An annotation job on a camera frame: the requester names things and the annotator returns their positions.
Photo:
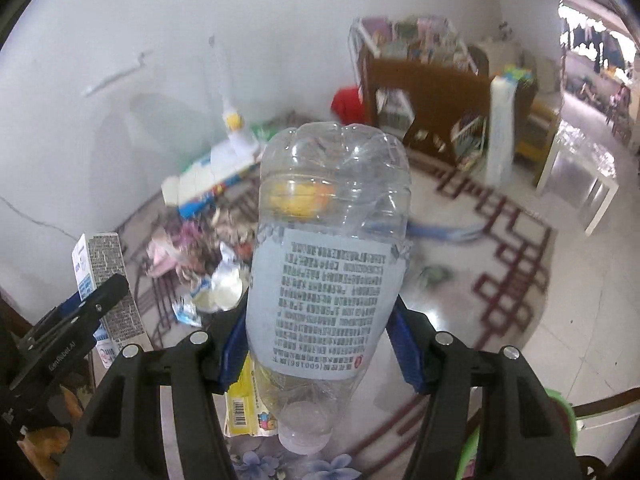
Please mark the white rolled mat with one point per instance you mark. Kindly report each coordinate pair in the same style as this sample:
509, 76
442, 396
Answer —
501, 130

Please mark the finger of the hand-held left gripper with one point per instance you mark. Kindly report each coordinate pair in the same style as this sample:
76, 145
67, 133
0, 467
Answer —
80, 297
107, 292

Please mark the white paper roll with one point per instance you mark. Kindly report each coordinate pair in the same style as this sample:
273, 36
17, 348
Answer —
171, 190

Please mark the green plastic stool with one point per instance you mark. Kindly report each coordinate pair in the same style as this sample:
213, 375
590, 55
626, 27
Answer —
560, 410

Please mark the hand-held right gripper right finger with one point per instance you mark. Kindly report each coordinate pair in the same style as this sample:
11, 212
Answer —
402, 350

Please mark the red cloth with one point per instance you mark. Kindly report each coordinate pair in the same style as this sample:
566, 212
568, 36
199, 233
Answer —
347, 104

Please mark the pile of crumpled wrappers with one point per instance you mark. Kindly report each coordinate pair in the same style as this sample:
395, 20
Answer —
185, 250

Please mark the white grey milk carton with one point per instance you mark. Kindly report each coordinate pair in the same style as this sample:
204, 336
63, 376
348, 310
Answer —
112, 260

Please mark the brown wooden bookshelf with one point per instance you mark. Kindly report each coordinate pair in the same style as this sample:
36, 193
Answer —
425, 85

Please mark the magazine rack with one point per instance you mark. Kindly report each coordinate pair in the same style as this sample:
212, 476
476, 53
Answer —
470, 142

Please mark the white foil cup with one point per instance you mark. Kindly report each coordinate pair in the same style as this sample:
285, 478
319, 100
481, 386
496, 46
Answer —
222, 287

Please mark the white side table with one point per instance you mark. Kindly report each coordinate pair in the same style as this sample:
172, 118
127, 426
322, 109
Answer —
580, 165

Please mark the blue white crumpled packet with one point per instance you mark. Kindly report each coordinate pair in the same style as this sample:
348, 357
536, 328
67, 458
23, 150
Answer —
186, 310

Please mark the yellow white toy bottle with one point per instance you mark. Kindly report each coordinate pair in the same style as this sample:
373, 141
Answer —
237, 132

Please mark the yellow low cabinet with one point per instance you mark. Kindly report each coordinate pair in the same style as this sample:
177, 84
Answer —
542, 125

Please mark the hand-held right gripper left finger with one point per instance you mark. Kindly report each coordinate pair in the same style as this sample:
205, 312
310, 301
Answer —
232, 360

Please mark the yellow drink carton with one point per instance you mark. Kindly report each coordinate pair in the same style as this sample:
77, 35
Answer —
242, 402

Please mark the white blue flat box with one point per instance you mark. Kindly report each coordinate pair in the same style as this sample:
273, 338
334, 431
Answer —
210, 175

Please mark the dark wooden chair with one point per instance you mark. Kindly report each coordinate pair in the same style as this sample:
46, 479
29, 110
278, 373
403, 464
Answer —
605, 402

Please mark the green packet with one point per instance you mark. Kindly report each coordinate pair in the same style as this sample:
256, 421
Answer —
264, 132

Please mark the clear plastic bottle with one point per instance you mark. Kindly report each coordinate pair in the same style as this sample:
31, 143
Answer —
325, 280

